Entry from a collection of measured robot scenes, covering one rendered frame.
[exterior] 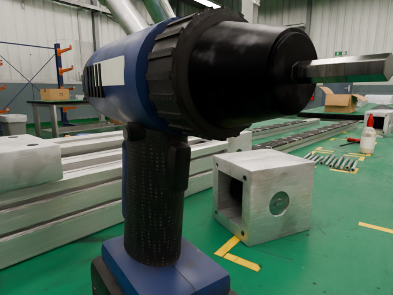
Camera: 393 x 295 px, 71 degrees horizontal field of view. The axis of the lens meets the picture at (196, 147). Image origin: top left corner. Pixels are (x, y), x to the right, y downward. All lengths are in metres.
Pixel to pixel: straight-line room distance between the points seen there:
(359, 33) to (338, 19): 0.93
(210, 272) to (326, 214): 0.30
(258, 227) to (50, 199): 0.24
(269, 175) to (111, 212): 0.21
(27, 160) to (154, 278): 0.20
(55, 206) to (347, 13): 11.75
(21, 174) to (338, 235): 0.38
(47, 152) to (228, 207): 0.24
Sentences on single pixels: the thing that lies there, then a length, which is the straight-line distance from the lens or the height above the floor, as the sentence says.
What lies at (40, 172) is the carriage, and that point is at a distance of 0.34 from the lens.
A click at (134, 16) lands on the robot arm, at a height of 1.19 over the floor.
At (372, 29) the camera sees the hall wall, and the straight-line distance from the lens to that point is 11.65.
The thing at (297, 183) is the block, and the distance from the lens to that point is 0.37.
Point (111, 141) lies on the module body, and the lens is 0.60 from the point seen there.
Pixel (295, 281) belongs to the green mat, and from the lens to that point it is 0.32.
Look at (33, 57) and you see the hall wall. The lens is 8.75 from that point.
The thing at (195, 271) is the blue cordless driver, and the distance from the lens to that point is 0.20.
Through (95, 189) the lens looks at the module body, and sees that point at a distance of 0.38.
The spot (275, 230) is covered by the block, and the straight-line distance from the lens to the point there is 0.37.
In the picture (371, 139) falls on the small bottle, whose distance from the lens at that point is 0.95.
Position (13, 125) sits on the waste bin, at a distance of 5.53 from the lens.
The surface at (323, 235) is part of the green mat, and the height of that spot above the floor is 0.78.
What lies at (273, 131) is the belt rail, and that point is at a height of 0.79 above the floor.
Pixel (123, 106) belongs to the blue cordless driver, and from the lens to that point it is 0.16.
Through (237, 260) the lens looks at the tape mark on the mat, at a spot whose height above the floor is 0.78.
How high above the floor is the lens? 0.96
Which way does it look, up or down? 12 degrees down
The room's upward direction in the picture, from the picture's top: straight up
